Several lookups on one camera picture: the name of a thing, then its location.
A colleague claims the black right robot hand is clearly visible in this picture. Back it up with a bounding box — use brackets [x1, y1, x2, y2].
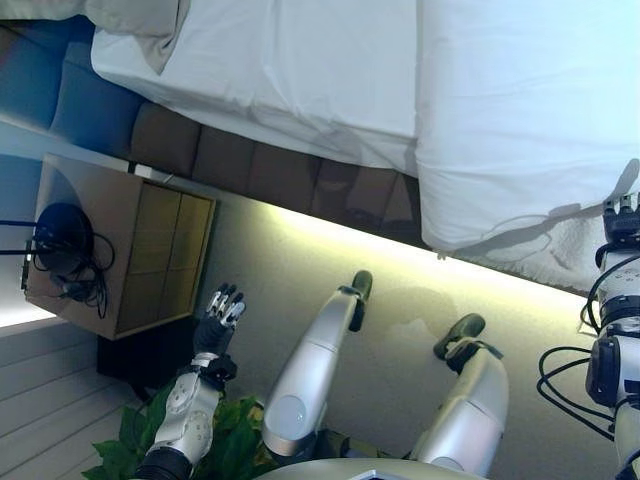
[602, 189, 640, 247]

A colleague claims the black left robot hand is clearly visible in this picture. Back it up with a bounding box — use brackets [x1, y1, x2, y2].
[192, 283, 248, 356]

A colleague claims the white duvet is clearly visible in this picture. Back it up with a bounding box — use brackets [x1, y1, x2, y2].
[413, 0, 640, 252]

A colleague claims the cream fringed throw blanket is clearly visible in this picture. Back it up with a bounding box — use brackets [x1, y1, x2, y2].
[447, 207, 640, 297]

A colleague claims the wooden nightstand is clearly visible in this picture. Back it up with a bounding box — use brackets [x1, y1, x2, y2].
[23, 152, 218, 342]

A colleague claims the silver left robot leg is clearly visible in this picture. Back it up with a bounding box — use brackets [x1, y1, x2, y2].
[261, 269, 374, 460]

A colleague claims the silver robot leg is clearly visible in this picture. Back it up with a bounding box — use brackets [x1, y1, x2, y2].
[261, 269, 374, 460]
[408, 313, 511, 477]

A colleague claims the green leafy plant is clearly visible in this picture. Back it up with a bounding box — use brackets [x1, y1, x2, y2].
[81, 393, 282, 480]

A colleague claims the small white charger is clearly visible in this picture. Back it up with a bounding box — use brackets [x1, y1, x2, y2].
[133, 162, 175, 182]

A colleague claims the silver robot torso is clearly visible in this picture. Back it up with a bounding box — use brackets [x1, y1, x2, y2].
[259, 457, 487, 480]

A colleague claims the silver right robot leg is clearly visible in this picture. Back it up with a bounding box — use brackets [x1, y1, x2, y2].
[408, 313, 511, 477]

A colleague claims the white sheeted mattress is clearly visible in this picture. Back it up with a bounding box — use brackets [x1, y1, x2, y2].
[89, 0, 420, 175]

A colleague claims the beige pillow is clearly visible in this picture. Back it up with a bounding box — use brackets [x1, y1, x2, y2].
[82, 0, 192, 77]

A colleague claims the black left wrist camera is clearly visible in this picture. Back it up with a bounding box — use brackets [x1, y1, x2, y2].
[201, 353, 239, 392]

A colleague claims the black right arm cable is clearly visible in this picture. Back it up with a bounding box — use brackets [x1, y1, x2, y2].
[536, 279, 617, 442]

